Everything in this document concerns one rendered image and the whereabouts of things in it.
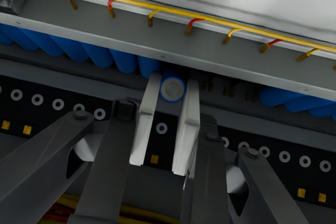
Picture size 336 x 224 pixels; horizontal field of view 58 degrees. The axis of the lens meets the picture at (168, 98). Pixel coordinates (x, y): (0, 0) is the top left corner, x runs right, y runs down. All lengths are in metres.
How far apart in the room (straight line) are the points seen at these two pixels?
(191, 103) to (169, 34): 0.04
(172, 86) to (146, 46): 0.05
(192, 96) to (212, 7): 0.05
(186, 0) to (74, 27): 0.06
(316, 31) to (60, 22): 0.13
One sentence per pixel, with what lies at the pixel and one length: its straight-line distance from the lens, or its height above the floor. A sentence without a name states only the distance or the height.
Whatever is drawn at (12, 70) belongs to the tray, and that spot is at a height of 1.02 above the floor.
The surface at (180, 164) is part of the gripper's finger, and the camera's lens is 0.15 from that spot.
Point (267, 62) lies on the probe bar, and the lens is 0.17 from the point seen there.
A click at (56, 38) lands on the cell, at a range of 0.21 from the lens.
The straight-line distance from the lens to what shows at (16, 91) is 0.33.
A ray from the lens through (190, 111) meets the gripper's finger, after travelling 0.15.
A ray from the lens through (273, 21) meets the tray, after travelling 0.16.
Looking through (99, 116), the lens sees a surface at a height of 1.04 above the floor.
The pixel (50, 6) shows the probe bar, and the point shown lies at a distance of 0.18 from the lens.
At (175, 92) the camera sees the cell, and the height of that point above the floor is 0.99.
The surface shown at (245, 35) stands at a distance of 0.17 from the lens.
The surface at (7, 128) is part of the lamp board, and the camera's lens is 0.32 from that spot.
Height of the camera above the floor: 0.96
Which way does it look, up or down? 9 degrees up
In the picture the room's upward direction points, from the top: 167 degrees counter-clockwise
